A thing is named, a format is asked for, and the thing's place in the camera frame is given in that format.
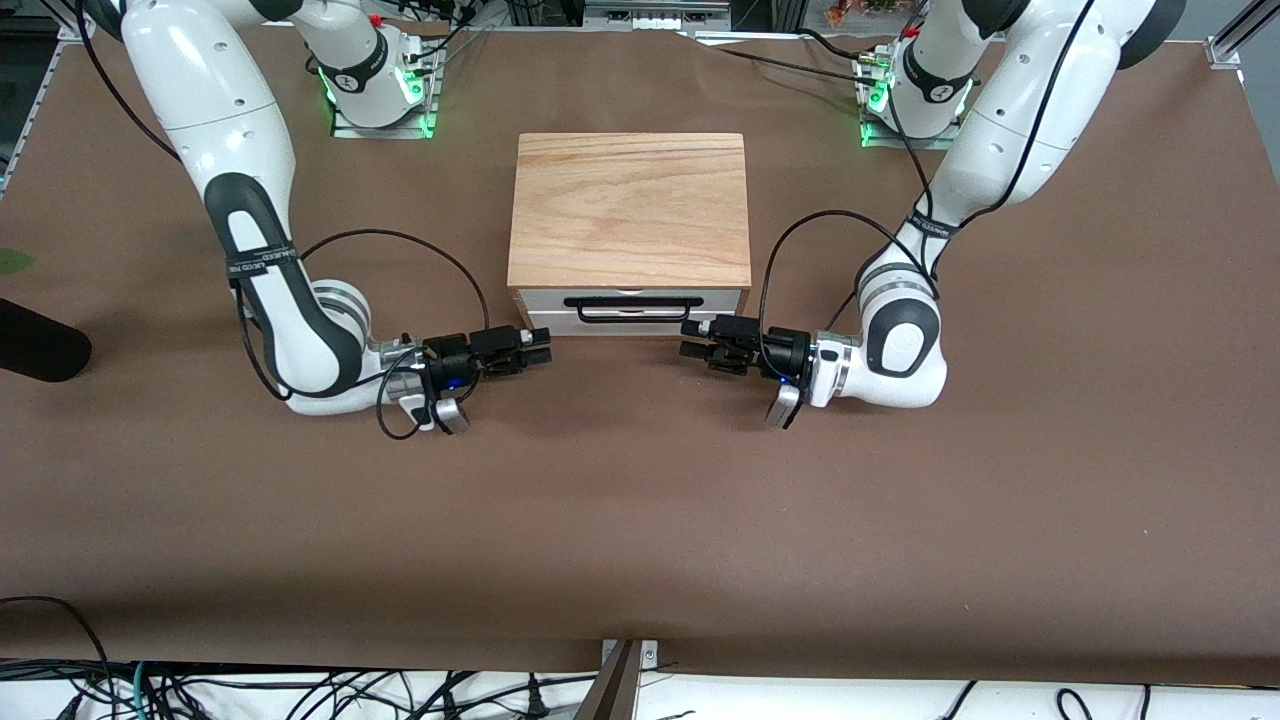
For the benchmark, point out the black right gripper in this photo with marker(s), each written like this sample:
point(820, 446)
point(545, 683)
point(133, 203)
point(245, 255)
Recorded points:
point(449, 359)

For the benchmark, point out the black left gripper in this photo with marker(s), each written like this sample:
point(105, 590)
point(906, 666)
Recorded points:
point(783, 352)

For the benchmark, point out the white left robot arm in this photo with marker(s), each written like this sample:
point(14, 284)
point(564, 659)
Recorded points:
point(1010, 150)

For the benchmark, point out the white drawer front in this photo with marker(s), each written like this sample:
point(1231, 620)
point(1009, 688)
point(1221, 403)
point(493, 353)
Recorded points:
point(560, 324)

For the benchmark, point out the light wooden drawer cabinet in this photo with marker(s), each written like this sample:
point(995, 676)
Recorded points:
point(630, 210)

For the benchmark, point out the brown table cover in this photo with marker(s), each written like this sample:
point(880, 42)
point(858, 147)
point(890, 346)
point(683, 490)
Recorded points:
point(640, 520)

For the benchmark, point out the grey electrical box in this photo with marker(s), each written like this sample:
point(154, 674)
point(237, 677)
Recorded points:
point(655, 14)

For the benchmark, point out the black cylindrical object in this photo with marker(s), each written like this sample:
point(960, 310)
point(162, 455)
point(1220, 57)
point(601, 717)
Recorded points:
point(35, 345)

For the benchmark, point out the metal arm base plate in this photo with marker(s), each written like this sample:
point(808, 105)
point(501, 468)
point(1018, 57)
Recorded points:
point(350, 128)
point(880, 138)

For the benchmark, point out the small metal bracket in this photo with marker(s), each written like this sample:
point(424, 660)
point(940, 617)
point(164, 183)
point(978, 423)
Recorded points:
point(648, 655)

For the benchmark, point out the brown slanted post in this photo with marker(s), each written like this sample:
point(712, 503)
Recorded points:
point(610, 690)

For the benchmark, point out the aluminium frame rail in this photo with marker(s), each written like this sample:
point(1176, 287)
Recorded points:
point(1235, 35)
point(30, 110)

